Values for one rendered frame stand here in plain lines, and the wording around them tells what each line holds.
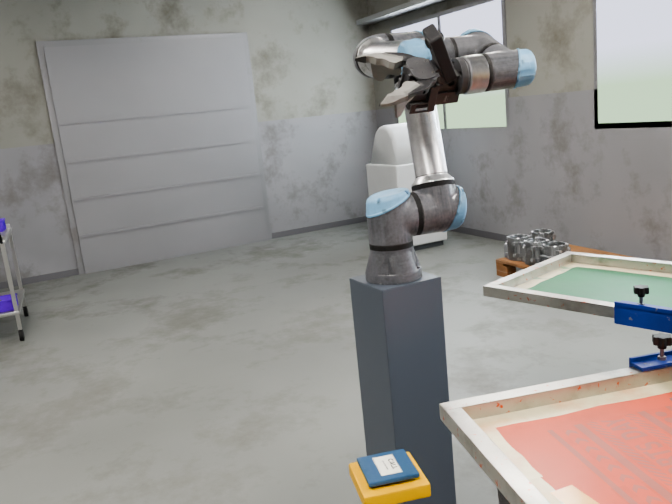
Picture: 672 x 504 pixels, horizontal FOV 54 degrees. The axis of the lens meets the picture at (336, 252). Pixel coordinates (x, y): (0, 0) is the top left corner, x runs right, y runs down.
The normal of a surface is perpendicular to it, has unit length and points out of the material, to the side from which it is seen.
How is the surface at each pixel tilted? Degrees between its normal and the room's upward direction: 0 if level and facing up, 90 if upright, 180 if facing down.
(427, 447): 90
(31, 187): 90
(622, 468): 0
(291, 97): 90
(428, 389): 90
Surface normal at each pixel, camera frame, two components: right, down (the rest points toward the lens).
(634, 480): -0.10, -0.97
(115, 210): 0.44, 0.15
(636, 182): -0.89, 0.18
